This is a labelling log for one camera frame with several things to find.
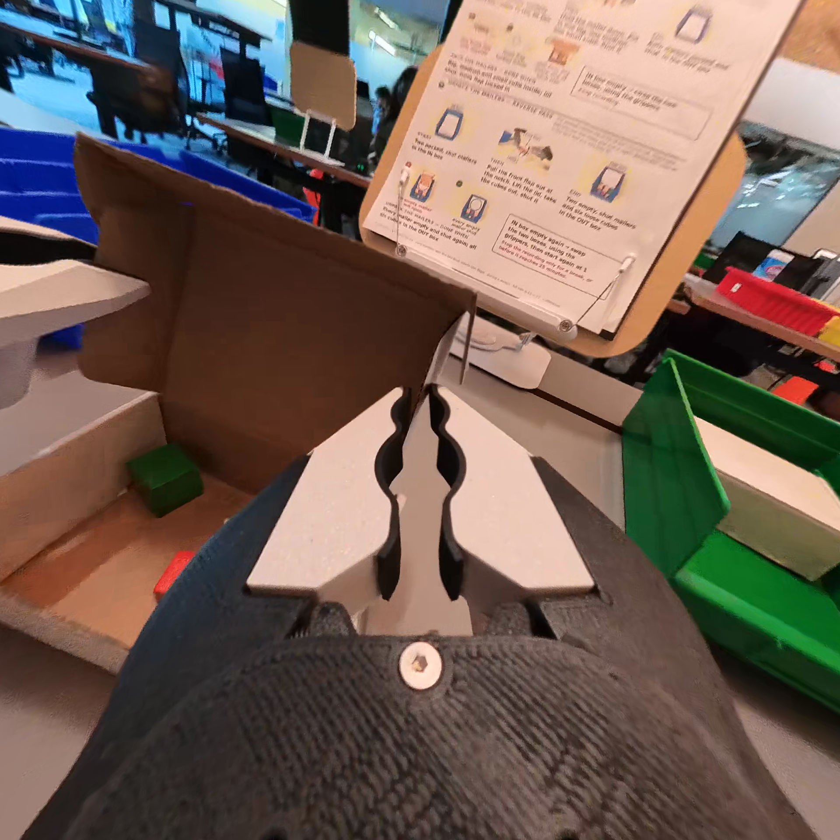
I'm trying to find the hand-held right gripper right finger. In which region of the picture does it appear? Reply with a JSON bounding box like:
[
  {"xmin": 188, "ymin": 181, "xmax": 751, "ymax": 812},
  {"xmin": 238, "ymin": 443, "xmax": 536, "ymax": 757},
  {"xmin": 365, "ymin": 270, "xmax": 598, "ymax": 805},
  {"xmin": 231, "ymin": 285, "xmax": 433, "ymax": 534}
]
[{"xmin": 425, "ymin": 385, "xmax": 596, "ymax": 636}]

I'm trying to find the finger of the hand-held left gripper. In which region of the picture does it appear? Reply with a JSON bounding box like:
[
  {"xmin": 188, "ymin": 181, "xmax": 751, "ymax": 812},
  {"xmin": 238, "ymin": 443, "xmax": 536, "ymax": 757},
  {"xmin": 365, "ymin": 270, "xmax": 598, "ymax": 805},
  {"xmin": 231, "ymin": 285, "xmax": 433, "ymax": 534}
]
[
  {"xmin": 0, "ymin": 259, "xmax": 152, "ymax": 410},
  {"xmin": 0, "ymin": 215, "xmax": 101, "ymax": 265}
]

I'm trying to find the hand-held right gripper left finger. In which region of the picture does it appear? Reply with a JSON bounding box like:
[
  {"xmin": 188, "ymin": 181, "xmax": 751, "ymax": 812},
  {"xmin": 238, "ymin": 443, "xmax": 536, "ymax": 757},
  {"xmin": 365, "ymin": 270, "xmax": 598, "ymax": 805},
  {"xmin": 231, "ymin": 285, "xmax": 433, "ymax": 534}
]
[{"xmin": 246, "ymin": 386, "xmax": 416, "ymax": 636}]

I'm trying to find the blue plastic bin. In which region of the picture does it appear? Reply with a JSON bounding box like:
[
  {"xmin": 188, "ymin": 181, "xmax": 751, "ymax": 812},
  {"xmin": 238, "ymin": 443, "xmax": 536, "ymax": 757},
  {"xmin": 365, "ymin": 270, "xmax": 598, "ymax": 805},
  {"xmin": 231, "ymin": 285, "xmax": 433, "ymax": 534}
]
[{"xmin": 0, "ymin": 126, "xmax": 319, "ymax": 349}]

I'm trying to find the red cube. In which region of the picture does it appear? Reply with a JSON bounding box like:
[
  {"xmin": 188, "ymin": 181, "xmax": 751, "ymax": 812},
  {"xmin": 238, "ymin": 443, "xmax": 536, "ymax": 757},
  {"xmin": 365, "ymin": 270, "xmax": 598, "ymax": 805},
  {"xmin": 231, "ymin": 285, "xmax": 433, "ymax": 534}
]
[{"xmin": 153, "ymin": 550, "xmax": 196, "ymax": 599}]

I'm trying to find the green plastic bin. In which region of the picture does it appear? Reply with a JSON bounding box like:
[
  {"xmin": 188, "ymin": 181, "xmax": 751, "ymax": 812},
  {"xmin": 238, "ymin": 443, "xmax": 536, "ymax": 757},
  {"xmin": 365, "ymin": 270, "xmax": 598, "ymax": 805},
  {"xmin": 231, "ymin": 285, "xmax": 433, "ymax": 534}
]
[{"xmin": 621, "ymin": 349, "xmax": 840, "ymax": 713}]

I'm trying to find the green cube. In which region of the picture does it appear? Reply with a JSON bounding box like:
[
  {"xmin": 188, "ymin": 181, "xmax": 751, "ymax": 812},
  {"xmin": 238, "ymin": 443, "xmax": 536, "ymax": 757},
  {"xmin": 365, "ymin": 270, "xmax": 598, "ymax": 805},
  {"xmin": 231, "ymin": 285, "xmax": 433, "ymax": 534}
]
[{"xmin": 126, "ymin": 443, "xmax": 206, "ymax": 518}]

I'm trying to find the white cardboard mailer box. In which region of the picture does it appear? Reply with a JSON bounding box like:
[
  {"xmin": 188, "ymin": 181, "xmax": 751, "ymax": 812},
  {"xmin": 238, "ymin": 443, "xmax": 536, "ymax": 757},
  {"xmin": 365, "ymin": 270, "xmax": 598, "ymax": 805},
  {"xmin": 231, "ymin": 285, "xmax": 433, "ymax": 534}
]
[
  {"xmin": 692, "ymin": 416, "xmax": 840, "ymax": 581},
  {"xmin": 0, "ymin": 131, "xmax": 478, "ymax": 673}
]

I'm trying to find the dark office desk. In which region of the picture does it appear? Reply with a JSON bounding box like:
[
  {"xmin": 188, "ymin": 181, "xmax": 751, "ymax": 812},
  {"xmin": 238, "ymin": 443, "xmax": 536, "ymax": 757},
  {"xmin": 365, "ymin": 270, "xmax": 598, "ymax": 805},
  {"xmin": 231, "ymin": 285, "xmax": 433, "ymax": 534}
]
[{"xmin": 0, "ymin": 13, "xmax": 175, "ymax": 142}]

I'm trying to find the brown office desk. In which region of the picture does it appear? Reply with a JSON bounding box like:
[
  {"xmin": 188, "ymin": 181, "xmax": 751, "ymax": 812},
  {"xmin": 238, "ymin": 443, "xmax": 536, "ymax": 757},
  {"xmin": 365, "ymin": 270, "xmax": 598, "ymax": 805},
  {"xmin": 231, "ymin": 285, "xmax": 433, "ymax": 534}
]
[{"xmin": 197, "ymin": 112, "xmax": 371, "ymax": 234}]

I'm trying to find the grey desk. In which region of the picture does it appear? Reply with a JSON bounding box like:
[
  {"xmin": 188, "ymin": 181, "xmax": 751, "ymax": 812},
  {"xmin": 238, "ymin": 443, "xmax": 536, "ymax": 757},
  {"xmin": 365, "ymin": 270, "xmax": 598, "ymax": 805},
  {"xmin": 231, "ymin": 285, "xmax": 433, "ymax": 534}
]
[{"xmin": 0, "ymin": 328, "xmax": 840, "ymax": 840}]

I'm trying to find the black office chair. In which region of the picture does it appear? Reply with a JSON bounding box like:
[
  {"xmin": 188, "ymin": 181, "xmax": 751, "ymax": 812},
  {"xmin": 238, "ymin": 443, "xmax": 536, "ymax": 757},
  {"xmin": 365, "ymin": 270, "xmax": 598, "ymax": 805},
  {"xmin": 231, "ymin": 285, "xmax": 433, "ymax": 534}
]
[
  {"xmin": 220, "ymin": 46, "xmax": 271, "ymax": 129},
  {"xmin": 131, "ymin": 20, "xmax": 191, "ymax": 145}
]

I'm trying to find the small wooden board stand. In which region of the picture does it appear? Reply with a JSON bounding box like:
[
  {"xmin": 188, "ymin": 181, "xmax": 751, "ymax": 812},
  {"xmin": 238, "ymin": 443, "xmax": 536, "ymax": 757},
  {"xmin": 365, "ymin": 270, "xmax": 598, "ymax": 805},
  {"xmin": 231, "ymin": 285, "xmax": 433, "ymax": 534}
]
[{"xmin": 289, "ymin": 41, "xmax": 358, "ymax": 158}]

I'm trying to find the red plastic bin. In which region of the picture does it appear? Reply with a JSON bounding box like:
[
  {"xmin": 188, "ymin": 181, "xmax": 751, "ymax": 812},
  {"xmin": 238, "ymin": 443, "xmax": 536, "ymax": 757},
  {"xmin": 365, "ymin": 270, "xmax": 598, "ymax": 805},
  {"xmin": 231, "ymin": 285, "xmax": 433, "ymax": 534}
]
[{"xmin": 715, "ymin": 266, "xmax": 840, "ymax": 337}]

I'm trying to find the printed instruction sheet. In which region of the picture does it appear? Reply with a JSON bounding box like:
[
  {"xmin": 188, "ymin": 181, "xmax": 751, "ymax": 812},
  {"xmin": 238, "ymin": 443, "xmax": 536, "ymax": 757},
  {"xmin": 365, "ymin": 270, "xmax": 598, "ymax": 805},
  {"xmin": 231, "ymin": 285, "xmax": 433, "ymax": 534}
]
[{"xmin": 363, "ymin": 0, "xmax": 805, "ymax": 334}]

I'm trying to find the metal page holder wire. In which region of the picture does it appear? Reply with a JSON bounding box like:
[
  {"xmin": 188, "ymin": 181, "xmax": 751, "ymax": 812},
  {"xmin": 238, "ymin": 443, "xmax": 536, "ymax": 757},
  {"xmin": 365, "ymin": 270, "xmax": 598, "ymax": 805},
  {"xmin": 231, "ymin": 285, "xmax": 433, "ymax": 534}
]
[
  {"xmin": 395, "ymin": 164, "xmax": 412, "ymax": 258},
  {"xmin": 560, "ymin": 252, "xmax": 637, "ymax": 331}
]

